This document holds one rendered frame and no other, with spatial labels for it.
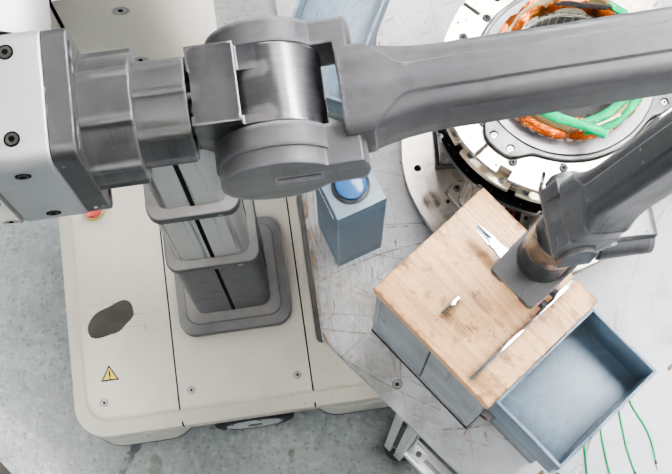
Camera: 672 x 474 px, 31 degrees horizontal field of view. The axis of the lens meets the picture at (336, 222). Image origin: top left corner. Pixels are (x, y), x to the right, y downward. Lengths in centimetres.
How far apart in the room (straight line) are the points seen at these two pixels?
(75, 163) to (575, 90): 32
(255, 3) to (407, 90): 203
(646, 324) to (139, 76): 118
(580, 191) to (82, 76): 56
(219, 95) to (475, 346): 78
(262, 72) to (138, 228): 161
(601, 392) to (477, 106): 83
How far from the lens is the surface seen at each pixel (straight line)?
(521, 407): 155
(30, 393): 261
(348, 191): 153
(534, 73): 79
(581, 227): 116
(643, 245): 131
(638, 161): 107
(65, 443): 258
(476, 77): 78
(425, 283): 148
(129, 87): 76
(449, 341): 147
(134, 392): 230
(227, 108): 76
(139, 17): 91
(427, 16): 192
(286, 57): 78
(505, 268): 137
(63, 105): 74
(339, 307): 177
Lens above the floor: 251
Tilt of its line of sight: 74 degrees down
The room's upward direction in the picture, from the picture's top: 1 degrees counter-clockwise
